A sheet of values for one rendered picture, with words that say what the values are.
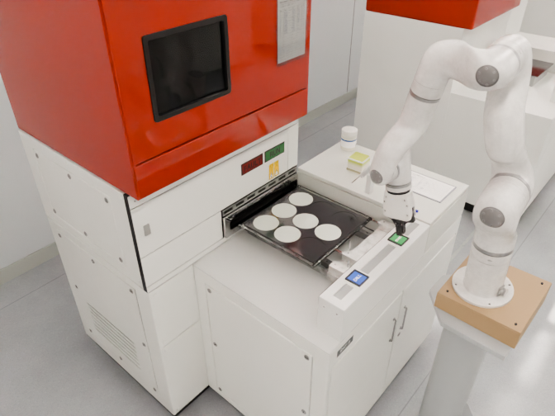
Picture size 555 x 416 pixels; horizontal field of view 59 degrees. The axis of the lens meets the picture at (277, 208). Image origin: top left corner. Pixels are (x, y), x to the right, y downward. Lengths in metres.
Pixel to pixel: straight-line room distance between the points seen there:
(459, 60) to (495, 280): 0.70
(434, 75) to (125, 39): 0.80
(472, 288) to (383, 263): 0.29
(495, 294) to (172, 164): 1.09
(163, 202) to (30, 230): 1.73
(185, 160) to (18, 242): 1.87
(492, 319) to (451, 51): 0.82
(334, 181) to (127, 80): 1.01
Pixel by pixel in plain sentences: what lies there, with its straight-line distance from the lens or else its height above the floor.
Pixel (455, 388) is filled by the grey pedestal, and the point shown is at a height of 0.45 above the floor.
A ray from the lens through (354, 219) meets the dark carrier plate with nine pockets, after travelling 1.93.
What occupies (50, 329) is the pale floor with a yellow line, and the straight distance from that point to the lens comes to 2.95.
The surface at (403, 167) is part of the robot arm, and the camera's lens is 1.59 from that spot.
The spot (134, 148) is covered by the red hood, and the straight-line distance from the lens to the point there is 1.42.
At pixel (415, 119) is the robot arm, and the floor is 1.44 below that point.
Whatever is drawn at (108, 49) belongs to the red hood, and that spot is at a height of 1.67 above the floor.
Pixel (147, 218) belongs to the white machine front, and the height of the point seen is 1.11.
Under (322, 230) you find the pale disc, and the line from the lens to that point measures 1.86.
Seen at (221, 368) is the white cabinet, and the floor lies 0.30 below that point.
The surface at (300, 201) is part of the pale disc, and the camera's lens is 2.01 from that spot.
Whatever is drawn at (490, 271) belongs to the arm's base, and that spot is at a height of 1.01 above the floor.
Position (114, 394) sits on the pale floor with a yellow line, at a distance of 2.57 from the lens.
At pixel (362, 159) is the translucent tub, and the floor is 1.03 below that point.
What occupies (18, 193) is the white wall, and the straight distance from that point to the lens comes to 3.13.
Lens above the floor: 2.04
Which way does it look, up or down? 35 degrees down
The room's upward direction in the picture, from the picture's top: straight up
